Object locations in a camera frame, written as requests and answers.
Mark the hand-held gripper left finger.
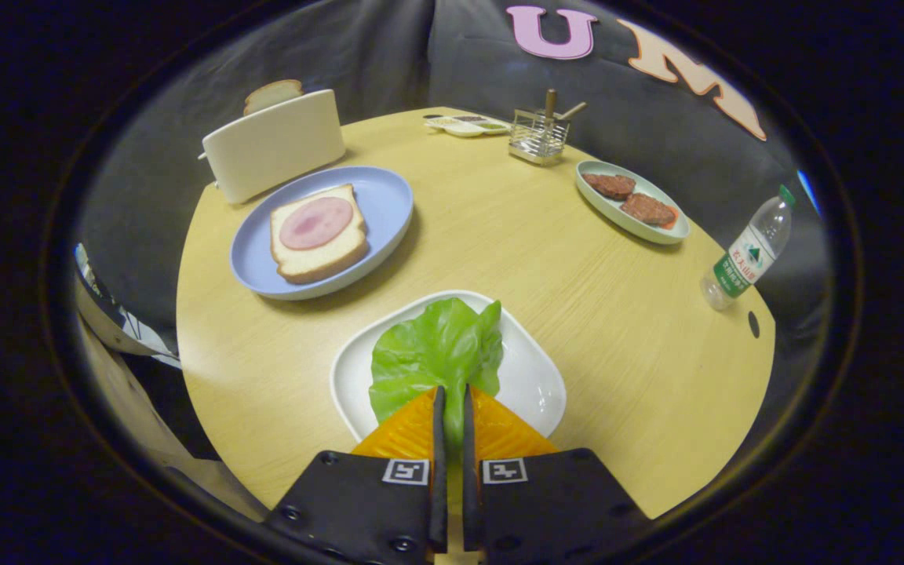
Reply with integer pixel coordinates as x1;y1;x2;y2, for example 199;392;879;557
264;385;448;565

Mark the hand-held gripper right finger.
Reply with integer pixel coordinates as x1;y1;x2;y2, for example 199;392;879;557
462;385;651;565

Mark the green lettuce leaf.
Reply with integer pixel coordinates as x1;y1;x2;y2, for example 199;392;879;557
369;297;505;464

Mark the pink ham slice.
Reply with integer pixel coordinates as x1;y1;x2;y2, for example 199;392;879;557
279;196;354;250

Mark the toasted bread slice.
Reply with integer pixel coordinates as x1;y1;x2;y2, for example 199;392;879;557
243;78;305;117

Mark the white square plate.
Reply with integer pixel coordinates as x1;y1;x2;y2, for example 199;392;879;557
330;290;567;444

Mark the white bread slice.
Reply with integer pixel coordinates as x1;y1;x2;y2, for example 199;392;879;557
269;184;370;285

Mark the pale green plate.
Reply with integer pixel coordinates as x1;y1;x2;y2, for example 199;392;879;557
575;159;691;246

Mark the blue plate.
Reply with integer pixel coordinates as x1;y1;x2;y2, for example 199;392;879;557
230;166;414;301

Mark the white patterned cloth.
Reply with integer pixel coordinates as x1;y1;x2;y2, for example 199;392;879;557
74;243;182;370

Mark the brown meat patty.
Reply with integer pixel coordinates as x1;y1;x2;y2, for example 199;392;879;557
582;173;636;200
619;192;678;228

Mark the clear water bottle green label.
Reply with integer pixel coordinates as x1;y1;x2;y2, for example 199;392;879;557
700;184;798;312

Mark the white toaster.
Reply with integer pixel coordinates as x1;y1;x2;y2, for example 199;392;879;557
201;89;347;206

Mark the white divided dish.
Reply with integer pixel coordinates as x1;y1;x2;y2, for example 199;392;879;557
423;115;512;139

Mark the wire utensil holder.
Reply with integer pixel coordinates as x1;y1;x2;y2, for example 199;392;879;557
508;108;570;166

